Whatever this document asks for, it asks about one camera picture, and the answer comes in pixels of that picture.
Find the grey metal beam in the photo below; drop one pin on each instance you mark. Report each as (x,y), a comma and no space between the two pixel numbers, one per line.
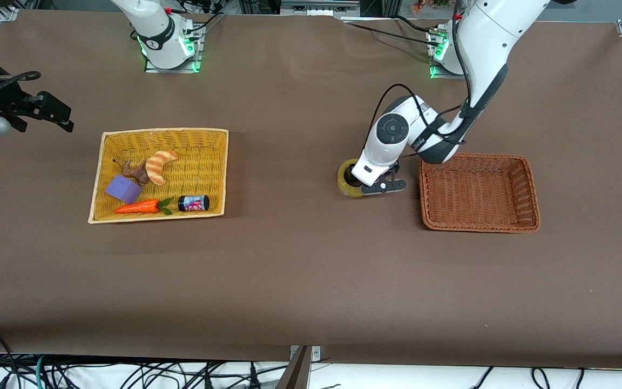
(296,375)

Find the grey equipment box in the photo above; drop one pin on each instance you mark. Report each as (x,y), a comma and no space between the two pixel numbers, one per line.
(319,8)

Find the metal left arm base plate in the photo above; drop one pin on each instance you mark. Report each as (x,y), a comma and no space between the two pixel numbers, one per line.
(435,73)

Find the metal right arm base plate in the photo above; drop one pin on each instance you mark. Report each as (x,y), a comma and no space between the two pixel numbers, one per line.
(173,70)

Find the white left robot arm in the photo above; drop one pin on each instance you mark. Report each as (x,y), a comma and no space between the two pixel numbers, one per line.
(484,32)

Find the brown wicker basket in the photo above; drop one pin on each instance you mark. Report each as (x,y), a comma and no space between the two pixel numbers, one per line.
(478,192)

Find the yellow tape roll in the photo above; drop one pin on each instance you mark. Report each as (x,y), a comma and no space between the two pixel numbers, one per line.
(342,186)

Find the orange carrot toy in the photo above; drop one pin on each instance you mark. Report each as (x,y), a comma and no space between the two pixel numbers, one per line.
(138,207)

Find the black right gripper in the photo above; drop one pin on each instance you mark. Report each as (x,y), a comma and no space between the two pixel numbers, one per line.
(11,104)

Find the purple foam block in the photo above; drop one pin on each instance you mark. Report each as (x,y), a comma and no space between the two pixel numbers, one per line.
(122,189)

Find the dark soda can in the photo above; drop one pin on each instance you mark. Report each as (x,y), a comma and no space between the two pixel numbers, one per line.
(195,203)

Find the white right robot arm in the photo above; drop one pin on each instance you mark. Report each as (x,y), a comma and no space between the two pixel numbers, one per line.
(154,27)

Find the brown root toy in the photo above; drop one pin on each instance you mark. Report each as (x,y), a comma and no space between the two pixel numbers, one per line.
(139,173)

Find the striped croissant toy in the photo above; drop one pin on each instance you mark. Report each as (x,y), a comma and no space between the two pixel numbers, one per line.
(157,167)

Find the yellow wicker basket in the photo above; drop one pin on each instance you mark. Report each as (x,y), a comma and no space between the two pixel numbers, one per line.
(197,162)

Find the small metal edge bracket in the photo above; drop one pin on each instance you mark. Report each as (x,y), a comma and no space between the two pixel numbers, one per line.
(315,354)

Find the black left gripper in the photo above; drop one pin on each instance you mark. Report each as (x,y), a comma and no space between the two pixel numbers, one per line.
(352,176)

